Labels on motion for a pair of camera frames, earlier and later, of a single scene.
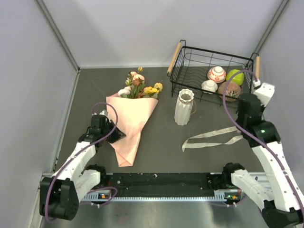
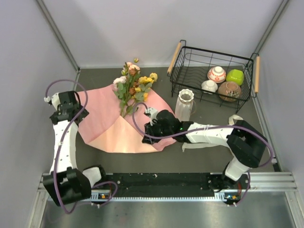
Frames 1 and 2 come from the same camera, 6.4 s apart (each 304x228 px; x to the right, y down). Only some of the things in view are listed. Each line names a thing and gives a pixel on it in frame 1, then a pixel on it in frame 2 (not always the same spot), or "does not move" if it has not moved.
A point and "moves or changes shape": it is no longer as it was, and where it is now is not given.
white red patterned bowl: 217,74 does not move
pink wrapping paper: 132,113 moves or changes shape
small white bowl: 209,85 does not move
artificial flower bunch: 135,88 moves or changes shape
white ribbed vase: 183,107 does not move
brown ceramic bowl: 233,91 does not move
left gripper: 118,135 to 84,114
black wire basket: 222,78 does not move
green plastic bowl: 237,79 does not move
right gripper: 261,108 to 150,129
